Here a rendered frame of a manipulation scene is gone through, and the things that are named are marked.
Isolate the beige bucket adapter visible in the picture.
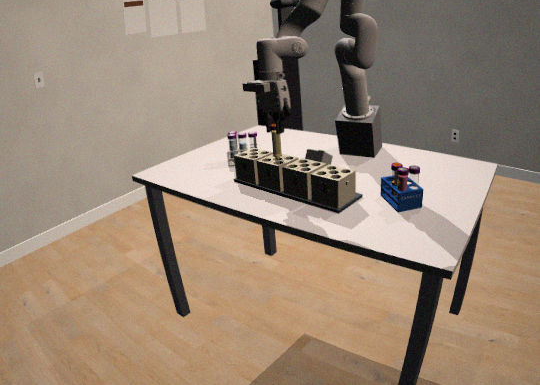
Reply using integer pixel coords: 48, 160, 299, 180
282, 158, 326, 200
311, 165, 356, 209
257, 154, 299, 192
234, 148, 273, 185

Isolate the blue tube rack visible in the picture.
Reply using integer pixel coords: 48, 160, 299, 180
380, 176, 423, 212

